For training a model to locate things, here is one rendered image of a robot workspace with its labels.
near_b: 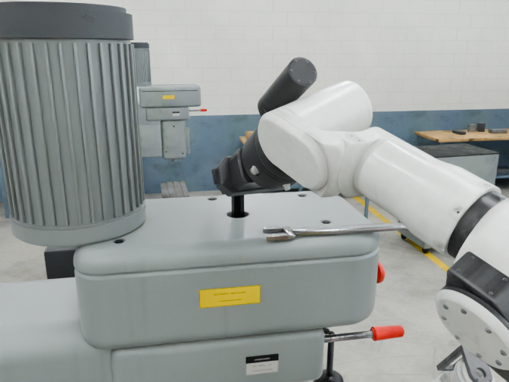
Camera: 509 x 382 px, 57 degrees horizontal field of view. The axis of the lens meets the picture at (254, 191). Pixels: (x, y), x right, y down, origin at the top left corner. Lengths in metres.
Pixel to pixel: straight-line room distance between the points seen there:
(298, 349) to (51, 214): 0.42
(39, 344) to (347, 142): 0.54
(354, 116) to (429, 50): 7.79
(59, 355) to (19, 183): 0.26
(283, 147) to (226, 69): 6.81
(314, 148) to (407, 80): 7.73
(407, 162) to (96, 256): 0.43
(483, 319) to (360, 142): 0.18
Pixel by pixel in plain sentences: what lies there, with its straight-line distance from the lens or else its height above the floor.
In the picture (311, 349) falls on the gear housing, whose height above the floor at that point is 1.70.
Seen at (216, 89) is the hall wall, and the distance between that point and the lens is 7.29.
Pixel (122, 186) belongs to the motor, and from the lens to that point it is 0.70.
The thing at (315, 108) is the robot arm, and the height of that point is 2.09.
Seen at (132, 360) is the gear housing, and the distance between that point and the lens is 0.76.
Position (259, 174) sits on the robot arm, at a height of 2.00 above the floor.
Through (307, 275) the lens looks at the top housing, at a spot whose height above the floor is 1.83.
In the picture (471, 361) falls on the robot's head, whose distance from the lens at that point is 0.85.
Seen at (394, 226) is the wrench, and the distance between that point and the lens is 0.75.
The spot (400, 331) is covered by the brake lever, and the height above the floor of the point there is 1.70.
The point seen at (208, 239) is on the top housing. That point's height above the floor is 1.89.
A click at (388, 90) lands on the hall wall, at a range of 8.04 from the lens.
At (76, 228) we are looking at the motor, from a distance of 0.70.
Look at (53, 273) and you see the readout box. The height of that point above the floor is 1.67.
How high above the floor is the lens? 2.15
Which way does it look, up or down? 17 degrees down
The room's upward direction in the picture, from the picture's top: straight up
